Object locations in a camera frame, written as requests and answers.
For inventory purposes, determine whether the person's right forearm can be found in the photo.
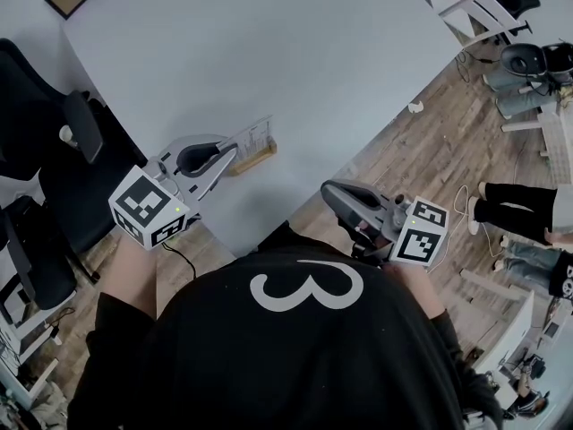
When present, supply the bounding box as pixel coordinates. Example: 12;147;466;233
385;262;449;320

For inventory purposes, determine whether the white floor cable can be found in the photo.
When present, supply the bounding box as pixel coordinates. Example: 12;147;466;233
453;184;499;259

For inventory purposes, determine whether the white printed card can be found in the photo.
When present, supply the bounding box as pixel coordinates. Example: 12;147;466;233
231;114;275;161

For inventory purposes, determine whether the small black office chair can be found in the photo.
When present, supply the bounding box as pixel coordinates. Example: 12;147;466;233
0;193;100;314

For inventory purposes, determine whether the person's black printed sweater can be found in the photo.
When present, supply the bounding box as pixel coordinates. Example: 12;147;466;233
66;220;503;430

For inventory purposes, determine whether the white table frame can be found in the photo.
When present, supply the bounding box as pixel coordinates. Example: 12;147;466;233
500;105;573;184

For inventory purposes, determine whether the white power strip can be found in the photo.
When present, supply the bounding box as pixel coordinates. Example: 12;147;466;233
43;319;64;345

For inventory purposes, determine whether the white folding chair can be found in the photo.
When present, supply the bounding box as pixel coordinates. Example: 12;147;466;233
437;0;533;49

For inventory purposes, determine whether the white side desk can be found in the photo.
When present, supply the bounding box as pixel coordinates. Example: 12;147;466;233
459;268;537;378

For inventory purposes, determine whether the large black office chair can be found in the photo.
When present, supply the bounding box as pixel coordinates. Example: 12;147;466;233
0;38;150;255

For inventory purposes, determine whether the person's left forearm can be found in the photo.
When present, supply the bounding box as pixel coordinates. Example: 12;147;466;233
99;234;158;323

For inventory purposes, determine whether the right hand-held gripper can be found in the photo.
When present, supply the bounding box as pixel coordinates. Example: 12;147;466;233
320;178;449;269

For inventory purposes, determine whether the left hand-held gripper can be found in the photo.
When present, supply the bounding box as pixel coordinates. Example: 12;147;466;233
108;133;240;251

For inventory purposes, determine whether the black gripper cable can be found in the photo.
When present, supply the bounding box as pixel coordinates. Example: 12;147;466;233
160;240;199;281

